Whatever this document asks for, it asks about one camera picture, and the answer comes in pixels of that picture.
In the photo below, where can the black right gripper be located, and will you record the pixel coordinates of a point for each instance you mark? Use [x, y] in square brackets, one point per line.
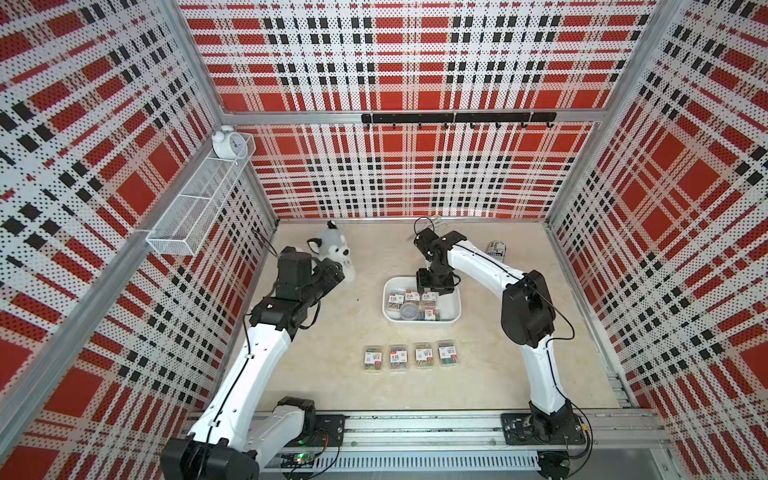
[443, 289]

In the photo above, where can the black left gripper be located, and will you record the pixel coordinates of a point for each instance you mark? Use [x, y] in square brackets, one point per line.
[328, 273]

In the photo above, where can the paper clip box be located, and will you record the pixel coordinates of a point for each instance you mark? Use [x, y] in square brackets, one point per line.
[395, 301]
[398, 357]
[447, 353]
[373, 358]
[428, 300]
[423, 355]
[412, 296]

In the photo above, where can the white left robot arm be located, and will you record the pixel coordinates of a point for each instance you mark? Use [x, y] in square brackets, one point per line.
[252, 372]

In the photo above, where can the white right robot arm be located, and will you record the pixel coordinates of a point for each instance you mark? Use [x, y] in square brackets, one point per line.
[527, 316]

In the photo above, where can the white plastic storage box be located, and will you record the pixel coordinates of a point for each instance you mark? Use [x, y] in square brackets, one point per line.
[448, 311]

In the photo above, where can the round clear clip tub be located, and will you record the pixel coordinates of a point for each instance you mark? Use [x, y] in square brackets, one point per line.
[410, 311]

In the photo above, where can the grey white husky plush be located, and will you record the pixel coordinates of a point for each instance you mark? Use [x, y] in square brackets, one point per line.
[332, 244]

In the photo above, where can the white alarm clock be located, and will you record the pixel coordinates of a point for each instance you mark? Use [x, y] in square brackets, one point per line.
[228, 144]

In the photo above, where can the white handled scissors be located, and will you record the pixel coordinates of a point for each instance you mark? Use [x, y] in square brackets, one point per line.
[433, 222]

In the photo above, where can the white wire mesh shelf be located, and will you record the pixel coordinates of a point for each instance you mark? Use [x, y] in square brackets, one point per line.
[186, 223]

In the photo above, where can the black hook rail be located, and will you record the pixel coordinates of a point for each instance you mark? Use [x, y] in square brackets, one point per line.
[524, 118]

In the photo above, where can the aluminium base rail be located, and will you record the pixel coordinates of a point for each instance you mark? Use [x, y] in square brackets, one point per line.
[293, 442]

